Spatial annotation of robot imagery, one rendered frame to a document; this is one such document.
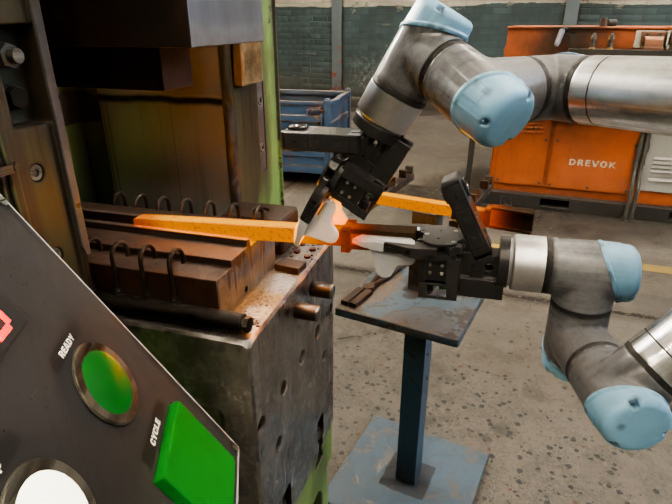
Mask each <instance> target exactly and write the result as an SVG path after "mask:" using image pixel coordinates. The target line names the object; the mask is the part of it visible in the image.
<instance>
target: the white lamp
mask: <svg viewBox="0 0 672 504"><path fill-rule="evenodd" d="M16 504H88V502H87V500H86V498H85V496H84V494H83V492H82V491H81V489H80V488H79V486H78V485H77V484H76V483H75V482H74V481H73V480H72V479H71V478H69V477H68V476H66V475H65V474H63V473H60V472H58V471H54V470H44V471H39V472H37V473H35V474H33V475H31V476H30V477H29V478H28V479H27V480H26V481H25V482H24V484H23V486H22V487H21V489H20V491H19V494H18V497H17V500H16Z"/></svg>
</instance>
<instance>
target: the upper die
mask: <svg viewBox="0 0 672 504"><path fill-rule="evenodd" d="M39 3H40V8H41V13H42V17H43V22H44V27H45V32H46V37H47V42H48V46H90V47H151V48H198V47H209V46H220V45H230V44H241V43H251V42H262V41H264V33H263V13H262V0H39Z"/></svg>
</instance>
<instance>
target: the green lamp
mask: <svg viewBox="0 0 672 504"><path fill-rule="evenodd" d="M82 372H83V378H84V381H85V384H86V386H87V388H88V390H89V392H90V394H91V395H92V397H93V398H94V399H95V401H96V402H97V403H98V404H99V405H100V406H102V407H103V408H104V409H105V410H107V411H109V412H111V413H114V414H123V413H125V412H127V411H128V410H129V409H130V407H131V405H132V400H133V392H132V387H131V384H130V381H129V378H128V376H127V374H126V372H125V371H124V369H123V368H122V366H121V365H120V364H119V363H118V362H117V361H116V360H115V359H114V358H113V357H112V356H110V355H109V354H107V353H105V352H102V351H98V350H94V351H90V352H89V353H87V354H86V356H85V357H84V360H83V363H82Z"/></svg>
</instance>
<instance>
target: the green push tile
mask: <svg viewBox="0 0 672 504"><path fill-rule="evenodd" d="M234 481H235V459H234V457H233V456H232V455H231V454H230V453H229V452H228V451H227V450H226V449H225V448H224V447H223V446H222V445H221V444H220V443H219V442H218V441H217V439H216V438H215V437H214V436H213V435H212V434H211V433H210V432H209V431H208V430H207V429H206V428H205V427H204V426H203V425H202V424H201V423H200V422H199V421H198V420H197V419H196V418H195V417H194V416H193V415H192V414H191V412H190V411H189V410H188V409H187V408H186V407H185V406H184V405H183V404H182V403H181V402H180V401H176V402H174V403H172V404H171V405H169V409H168V414H167V419H166V424H165V429H164V434H163V438H162V443H161V448H160V453H159V458H158V463H157V467H156V472H155V477H154V482H153V484H154V485H155V486H157V487H158V488H159V489H160V490H161V491H162V492H163V493H164V494H165V495H167V496H168V497H169V498H170V499H171V500H172V501H173V502H174V503H175V504H234Z"/></svg>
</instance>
